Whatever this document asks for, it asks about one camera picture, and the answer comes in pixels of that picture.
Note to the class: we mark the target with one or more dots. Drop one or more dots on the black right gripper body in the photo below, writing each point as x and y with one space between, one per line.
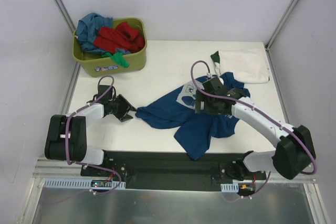
199 106

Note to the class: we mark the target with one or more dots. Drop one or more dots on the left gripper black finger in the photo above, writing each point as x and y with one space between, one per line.
125 118
124 105

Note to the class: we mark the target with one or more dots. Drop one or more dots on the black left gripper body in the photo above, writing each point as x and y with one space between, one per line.
120 110

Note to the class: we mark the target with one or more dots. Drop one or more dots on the dark blue printed t-shirt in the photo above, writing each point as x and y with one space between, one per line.
195 130

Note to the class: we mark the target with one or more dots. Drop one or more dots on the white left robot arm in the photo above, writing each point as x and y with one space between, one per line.
67 133

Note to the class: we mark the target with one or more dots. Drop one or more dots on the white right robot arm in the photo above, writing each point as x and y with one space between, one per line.
294 150

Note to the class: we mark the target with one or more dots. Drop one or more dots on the olive green plastic bin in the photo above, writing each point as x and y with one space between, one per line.
94 65

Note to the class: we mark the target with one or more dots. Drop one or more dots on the green t-shirt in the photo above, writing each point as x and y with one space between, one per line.
117 58

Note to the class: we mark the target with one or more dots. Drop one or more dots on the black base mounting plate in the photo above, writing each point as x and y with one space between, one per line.
172 171

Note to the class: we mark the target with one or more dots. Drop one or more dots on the white folded t-shirt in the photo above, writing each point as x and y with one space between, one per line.
247 66

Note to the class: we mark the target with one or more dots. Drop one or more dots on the red t-shirt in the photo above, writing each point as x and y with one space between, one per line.
122 37

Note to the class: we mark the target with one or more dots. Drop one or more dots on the light blue t-shirt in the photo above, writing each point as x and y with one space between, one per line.
87 30

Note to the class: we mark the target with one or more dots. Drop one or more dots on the white slotted cable duct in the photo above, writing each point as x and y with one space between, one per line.
71 183

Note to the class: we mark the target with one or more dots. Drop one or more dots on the right aluminium frame post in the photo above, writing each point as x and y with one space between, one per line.
286 15

